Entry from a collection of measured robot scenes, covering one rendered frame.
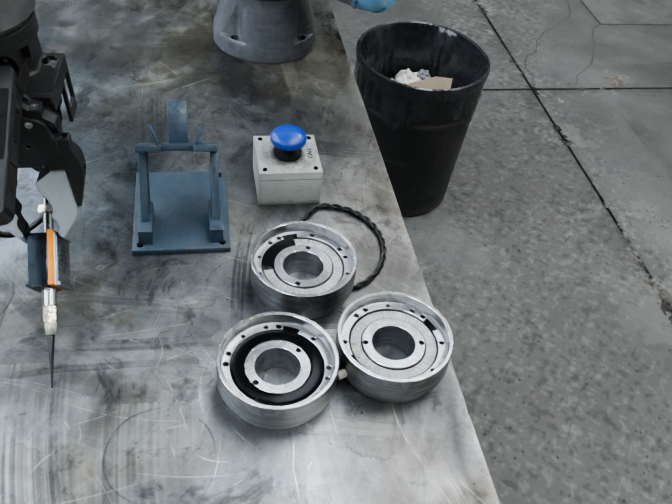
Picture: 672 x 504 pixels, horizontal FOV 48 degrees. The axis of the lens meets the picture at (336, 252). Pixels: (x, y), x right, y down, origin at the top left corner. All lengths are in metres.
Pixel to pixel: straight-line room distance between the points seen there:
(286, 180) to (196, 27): 0.42
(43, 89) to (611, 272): 1.73
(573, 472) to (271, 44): 1.07
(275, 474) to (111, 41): 0.71
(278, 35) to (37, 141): 0.54
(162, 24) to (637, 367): 1.32
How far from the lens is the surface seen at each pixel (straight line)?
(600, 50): 3.16
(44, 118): 0.61
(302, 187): 0.85
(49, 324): 0.71
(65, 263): 0.72
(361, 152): 0.95
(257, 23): 1.09
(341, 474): 0.65
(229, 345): 0.68
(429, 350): 0.70
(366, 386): 0.67
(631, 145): 2.65
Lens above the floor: 1.36
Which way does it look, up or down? 44 degrees down
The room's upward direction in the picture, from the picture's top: 8 degrees clockwise
